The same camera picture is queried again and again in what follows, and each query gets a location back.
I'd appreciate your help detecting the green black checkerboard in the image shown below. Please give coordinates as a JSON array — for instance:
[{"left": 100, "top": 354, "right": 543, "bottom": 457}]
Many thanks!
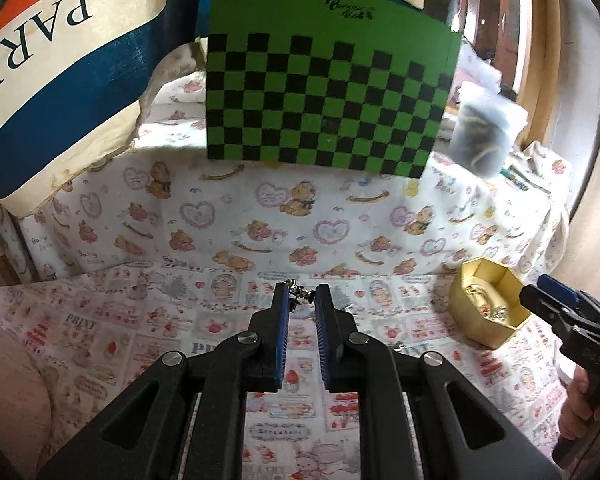
[{"left": 206, "top": 0, "right": 462, "bottom": 179}]

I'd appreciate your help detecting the clear plastic tub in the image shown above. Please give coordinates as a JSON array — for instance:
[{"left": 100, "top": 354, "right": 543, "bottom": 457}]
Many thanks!
[{"left": 449, "top": 81, "right": 528, "bottom": 179}]

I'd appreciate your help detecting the gold octagonal box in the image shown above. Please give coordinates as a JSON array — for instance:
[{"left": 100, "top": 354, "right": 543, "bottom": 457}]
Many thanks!
[{"left": 448, "top": 258, "right": 531, "bottom": 350}]

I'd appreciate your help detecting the striped Paris fabric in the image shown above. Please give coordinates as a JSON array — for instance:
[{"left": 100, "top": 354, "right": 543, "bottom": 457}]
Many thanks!
[{"left": 0, "top": 0, "right": 460, "bottom": 218}]

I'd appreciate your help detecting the wooden window frame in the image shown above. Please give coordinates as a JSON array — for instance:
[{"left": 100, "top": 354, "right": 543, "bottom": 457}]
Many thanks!
[{"left": 458, "top": 0, "right": 562, "bottom": 148}]

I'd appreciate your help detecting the person's right hand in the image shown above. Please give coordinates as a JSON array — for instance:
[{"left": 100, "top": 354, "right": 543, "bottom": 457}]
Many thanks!
[{"left": 558, "top": 366, "right": 600, "bottom": 440}]

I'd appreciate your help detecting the teddy bear print cloth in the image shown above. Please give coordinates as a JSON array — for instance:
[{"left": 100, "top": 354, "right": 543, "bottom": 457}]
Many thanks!
[{"left": 0, "top": 73, "right": 569, "bottom": 282}]

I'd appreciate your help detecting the strawberry print cloth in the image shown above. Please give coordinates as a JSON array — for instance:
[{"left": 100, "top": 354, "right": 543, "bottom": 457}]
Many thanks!
[{"left": 0, "top": 261, "right": 565, "bottom": 479}]

